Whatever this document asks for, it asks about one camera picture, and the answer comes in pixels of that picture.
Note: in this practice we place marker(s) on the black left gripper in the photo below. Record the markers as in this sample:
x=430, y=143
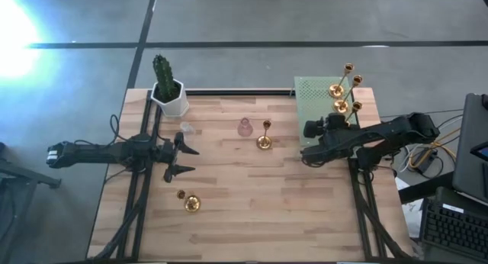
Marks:
x=171, y=157

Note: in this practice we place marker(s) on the white hexagonal plant pot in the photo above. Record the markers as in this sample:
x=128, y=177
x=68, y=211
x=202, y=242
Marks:
x=177, y=107

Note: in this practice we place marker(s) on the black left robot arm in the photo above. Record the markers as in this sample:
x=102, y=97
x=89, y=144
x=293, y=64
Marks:
x=95, y=155

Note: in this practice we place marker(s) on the pink ribbed glass candle holder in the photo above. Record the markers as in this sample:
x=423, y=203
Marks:
x=244, y=128

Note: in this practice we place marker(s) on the green cactus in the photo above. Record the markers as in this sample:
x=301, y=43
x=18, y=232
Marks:
x=163, y=77

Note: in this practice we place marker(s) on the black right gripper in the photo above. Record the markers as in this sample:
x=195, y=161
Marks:
x=320, y=149

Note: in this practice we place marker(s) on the black keyboard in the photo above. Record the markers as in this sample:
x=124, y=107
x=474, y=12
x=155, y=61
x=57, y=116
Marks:
x=453, y=229

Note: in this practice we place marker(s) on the black monitor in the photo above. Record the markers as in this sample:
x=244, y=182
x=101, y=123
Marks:
x=469, y=149

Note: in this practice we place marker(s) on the black power adapter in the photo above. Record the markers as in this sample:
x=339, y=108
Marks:
x=425, y=161

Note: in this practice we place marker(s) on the gold candlestick holder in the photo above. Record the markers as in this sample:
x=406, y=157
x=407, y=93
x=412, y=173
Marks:
x=336, y=91
x=340, y=106
x=264, y=142
x=357, y=105
x=192, y=203

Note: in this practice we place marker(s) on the black floor stand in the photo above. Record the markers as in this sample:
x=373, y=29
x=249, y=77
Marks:
x=23, y=174

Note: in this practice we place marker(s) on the clear ribbed glass candle holder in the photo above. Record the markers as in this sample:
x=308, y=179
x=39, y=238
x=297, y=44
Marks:
x=187, y=127

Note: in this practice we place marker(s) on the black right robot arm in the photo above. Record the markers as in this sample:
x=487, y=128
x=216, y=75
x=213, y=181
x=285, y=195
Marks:
x=400, y=130

